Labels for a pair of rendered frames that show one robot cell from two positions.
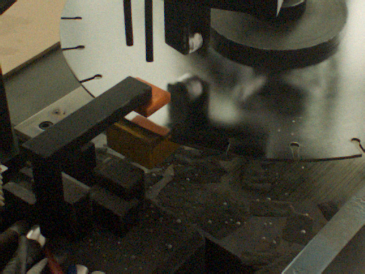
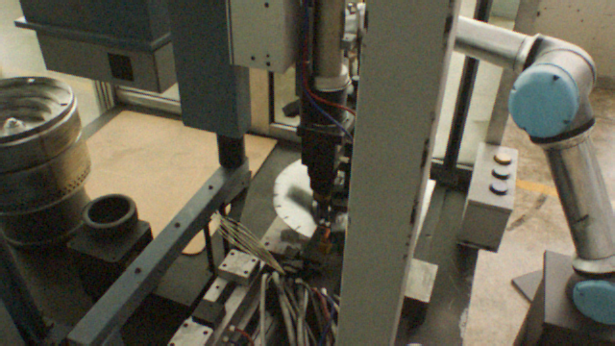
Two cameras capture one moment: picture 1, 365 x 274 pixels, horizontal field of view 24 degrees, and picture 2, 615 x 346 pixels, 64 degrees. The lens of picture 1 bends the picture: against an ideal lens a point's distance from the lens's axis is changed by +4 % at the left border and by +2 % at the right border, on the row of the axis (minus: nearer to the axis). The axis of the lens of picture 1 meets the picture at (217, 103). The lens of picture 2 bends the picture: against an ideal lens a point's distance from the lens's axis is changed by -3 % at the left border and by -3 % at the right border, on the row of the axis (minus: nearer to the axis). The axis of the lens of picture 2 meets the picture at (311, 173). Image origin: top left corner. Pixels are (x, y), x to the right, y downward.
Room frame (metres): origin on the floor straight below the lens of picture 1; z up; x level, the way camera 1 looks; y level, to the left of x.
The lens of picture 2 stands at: (-0.28, 0.29, 1.68)
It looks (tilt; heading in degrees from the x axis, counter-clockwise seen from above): 37 degrees down; 343
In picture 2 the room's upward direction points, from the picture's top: 2 degrees clockwise
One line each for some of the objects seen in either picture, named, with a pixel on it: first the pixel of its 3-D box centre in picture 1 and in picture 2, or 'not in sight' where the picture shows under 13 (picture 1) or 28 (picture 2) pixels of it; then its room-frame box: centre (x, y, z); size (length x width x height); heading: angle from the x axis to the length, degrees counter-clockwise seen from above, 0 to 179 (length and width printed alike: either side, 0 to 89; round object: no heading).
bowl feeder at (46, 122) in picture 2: not in sight; (29, 167); (0.88, 0.68, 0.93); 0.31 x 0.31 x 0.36
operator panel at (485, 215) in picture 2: not in sight; (488, 194); (0.61, -0.48, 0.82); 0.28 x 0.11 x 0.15; 143
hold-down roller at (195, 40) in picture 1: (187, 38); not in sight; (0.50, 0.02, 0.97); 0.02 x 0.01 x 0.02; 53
